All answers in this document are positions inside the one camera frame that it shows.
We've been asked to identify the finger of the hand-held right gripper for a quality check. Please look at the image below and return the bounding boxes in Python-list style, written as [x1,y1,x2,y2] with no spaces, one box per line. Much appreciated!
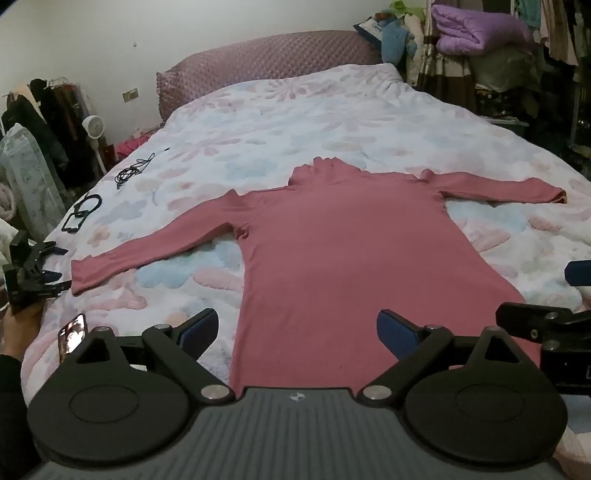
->
[564,259,591,289]
[495,302,591,347]

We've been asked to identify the floral fleece blanket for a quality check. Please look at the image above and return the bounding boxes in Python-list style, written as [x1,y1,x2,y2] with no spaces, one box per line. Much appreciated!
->
[21,62,591,467]

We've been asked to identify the blue plush toy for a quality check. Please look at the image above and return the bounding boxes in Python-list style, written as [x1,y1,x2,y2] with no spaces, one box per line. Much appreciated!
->
[381,21,419,65]

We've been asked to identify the pink long sleeve shirt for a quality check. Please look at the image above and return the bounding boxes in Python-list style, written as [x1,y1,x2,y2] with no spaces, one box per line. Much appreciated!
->
[70,157,568,393]

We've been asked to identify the red cloth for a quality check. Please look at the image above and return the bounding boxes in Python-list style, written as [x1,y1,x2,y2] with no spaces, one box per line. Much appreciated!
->
[115,138,148,160]

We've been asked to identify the spare black gripper tool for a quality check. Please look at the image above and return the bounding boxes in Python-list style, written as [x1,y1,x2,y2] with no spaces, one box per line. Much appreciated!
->
[2,230,70,317]

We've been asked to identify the grey green bundle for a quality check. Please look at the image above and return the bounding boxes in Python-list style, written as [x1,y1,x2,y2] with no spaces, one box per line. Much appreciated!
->
[471,44,543,90]

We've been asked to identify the dark hanging clothes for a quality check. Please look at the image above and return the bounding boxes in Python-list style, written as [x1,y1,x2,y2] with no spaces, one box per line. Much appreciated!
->
[0,78,95,190]

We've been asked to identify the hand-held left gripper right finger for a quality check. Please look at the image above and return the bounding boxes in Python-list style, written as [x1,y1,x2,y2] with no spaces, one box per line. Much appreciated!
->
[358,309,527,407]

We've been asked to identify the green plush toy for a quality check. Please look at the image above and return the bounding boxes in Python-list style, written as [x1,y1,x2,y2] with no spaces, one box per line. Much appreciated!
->
[390,0,432,17]

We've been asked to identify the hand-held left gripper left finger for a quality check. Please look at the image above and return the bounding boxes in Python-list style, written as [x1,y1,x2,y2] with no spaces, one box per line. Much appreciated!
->
[65,308,235,407]

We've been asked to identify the coiled black cable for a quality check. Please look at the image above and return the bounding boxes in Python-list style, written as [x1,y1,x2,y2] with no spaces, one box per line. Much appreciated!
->
[115,147,171,190]

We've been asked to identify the small white fan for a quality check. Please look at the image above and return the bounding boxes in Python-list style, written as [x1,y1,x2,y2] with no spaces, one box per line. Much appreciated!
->
[81,114,109,176]

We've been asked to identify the smartphone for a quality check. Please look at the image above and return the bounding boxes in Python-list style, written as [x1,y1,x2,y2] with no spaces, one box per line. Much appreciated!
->
[58,314,89,365]

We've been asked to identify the pink quilted headboard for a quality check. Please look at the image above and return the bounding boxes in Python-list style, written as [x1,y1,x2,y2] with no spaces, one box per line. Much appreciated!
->
[156,30,384,123]

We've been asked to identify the blue white bag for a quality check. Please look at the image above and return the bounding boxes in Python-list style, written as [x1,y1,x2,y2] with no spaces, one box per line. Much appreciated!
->
[355,18,386,47]

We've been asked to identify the plaid cloth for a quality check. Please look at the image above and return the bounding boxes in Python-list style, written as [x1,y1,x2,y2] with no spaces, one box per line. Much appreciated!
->
[413,44,476,114]

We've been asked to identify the grey patterned cloth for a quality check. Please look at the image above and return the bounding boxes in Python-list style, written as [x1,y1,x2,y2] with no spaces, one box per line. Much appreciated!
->
[0,122,68,241]

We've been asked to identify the rack of hanging clothes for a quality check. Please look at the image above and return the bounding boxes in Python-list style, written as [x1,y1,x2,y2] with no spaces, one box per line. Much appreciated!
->
[512,0,591,65]

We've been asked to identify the black ring straps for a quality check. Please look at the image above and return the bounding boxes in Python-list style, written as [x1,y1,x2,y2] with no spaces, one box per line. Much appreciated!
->
[61,193,103,233]

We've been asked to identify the purple quilt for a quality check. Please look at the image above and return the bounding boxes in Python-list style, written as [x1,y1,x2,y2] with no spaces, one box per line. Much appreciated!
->
[431,4,536,56]

